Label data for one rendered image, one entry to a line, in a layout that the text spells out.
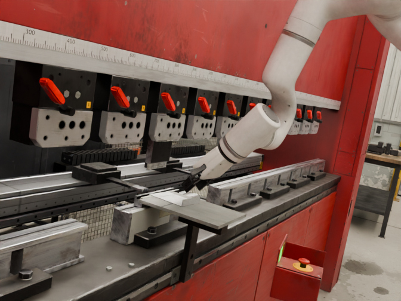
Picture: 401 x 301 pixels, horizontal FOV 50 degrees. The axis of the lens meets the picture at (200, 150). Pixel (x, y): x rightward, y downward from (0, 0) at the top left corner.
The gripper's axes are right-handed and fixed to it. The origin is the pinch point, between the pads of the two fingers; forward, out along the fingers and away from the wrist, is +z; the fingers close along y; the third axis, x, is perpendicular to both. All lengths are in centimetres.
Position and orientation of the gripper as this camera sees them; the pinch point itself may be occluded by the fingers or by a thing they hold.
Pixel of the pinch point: (194, 184)
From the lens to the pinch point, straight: 127.7
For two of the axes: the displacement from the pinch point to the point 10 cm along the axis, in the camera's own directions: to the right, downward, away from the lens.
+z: -6.3, 6.1, 4.8
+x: 5.0, 7.9, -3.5
